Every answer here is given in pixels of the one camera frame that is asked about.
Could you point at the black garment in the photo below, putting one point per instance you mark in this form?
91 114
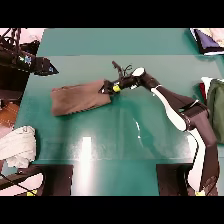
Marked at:
20 63

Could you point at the brown garment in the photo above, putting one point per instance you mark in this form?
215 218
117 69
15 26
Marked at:
78 97

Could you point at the orange-brown garment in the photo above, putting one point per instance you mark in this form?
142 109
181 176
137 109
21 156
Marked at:
8 115

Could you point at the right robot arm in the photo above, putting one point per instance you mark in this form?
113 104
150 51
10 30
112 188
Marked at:
175 103

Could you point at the dark purple garment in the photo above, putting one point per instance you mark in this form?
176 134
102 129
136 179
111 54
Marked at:
202 43

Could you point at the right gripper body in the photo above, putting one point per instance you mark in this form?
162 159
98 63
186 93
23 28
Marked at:
124 83

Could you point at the cream garment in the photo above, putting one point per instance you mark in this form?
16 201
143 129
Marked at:
217 35

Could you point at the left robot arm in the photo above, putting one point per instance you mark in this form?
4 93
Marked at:
57 180

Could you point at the white garment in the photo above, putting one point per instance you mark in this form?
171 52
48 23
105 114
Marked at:
18 145

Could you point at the green garment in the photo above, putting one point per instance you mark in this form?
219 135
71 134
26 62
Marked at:
217 110

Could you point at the red garment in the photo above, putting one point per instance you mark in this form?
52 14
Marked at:
203 89

